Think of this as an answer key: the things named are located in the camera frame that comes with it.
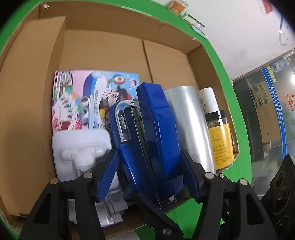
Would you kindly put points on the blue stapler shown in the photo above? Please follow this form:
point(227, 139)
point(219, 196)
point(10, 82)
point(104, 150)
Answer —
point(145, 136)

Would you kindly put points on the orange small box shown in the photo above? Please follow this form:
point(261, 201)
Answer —
point(177, 6)

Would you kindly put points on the black camera module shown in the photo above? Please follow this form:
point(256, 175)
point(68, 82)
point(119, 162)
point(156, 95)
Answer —
point(279, 200)

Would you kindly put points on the colourful board game box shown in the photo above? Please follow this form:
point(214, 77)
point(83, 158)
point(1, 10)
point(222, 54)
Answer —
point(82, 98)

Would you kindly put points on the silver film roll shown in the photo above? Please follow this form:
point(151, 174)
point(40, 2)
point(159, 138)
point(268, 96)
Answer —
point(192, 130)

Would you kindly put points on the glass door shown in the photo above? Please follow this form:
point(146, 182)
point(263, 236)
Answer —
point(267, 100)

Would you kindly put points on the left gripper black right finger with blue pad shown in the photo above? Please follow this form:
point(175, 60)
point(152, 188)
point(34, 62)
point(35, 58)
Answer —
point(230, 210)

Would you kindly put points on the red wall sign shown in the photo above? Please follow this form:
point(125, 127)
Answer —
point(266, 7)

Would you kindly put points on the clear plastic card case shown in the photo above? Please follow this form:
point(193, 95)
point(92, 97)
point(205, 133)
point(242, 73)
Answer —
point(196, 25)

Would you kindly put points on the brown cardboard box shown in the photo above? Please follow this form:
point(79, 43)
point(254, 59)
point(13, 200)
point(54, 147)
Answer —
point(82, 35)

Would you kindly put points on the yellow labelled jar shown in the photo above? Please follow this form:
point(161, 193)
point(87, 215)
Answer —
point(221, 140)

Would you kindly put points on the white phone stand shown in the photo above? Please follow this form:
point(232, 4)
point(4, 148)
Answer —
point(79, 151)

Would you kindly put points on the white tube bottle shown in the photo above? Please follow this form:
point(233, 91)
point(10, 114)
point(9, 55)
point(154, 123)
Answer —
point(208, 100)

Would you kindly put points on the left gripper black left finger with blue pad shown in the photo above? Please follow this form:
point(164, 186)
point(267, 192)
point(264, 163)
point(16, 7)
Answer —
point(49, 217)

